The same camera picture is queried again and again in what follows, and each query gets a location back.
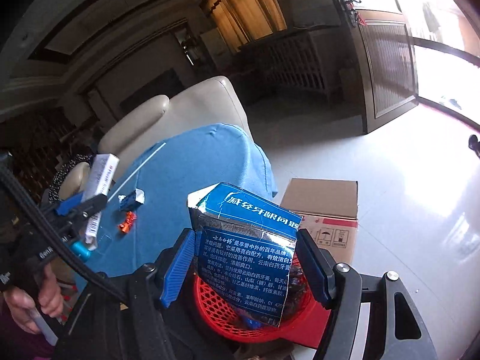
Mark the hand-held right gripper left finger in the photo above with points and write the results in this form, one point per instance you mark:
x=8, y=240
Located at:
x=178, y=266

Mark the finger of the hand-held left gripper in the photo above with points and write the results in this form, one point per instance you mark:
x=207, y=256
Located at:
x=90, y=204
x=69, y=228

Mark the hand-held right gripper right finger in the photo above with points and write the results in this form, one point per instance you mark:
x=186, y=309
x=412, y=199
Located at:
x=313, y=266

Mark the long white carton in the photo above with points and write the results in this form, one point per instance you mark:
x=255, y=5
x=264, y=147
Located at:
x=100, y=176

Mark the red plastic mesh basket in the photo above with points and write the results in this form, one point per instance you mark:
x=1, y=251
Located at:
x=217, y=307

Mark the blue toothpaste box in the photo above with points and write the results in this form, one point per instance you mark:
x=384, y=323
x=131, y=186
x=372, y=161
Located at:
x=243, y=240

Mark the person's left hand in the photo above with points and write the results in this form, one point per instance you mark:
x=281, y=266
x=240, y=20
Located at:
x=22, y=305

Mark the teal thermos bottle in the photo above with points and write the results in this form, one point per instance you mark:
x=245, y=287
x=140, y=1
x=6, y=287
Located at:
x=80, y=250

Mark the orange candy wrapper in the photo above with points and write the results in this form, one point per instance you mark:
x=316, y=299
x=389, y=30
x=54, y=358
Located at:
x=127, y=222

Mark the blue and white wrapper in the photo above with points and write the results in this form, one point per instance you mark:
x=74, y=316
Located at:
x=131, y=198

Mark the thin white rod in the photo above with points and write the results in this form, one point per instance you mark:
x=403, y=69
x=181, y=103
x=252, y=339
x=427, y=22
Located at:
x=138, y=167

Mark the brown cardboard box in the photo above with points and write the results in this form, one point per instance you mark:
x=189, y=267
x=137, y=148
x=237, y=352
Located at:
x=322, y=198

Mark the purple clothing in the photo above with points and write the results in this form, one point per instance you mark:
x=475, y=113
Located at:
x=18, y=341

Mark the blue table cloth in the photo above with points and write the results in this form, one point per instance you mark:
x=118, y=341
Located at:
x=180, y=165

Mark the cream leather sofa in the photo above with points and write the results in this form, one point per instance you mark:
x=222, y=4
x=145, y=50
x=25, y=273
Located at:
x=202, y=105

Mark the black shoe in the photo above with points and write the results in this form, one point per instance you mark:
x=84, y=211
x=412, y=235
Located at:
x=474, y=145

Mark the white standing air conditioner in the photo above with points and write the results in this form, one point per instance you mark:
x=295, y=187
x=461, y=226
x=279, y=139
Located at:
x=213, y=43

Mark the wooden lattice radiator cover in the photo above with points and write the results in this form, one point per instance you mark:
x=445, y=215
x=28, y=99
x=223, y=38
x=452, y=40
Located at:
x=288, y=63

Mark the brown wooden door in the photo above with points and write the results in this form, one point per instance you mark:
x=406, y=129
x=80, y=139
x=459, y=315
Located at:
x=386, y=71

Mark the tan curtain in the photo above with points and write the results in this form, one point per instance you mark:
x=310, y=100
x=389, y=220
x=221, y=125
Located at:
x=243, y=3

